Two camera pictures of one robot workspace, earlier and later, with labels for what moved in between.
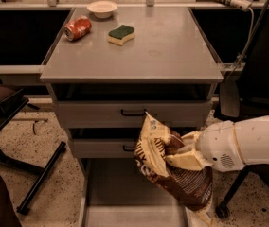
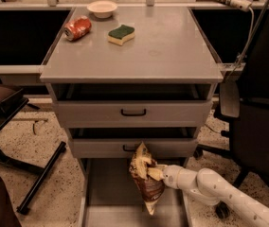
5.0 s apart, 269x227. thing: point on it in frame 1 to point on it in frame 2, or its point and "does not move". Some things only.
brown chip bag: x=190 y=187 to x=149 y=175
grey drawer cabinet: x=111 y=66 does not move
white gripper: x=218 y=146 to x=170 y=175
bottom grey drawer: x=114 y=192 does not move
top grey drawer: x=131 y=113 does not move
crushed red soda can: x=78 y=27 does not move
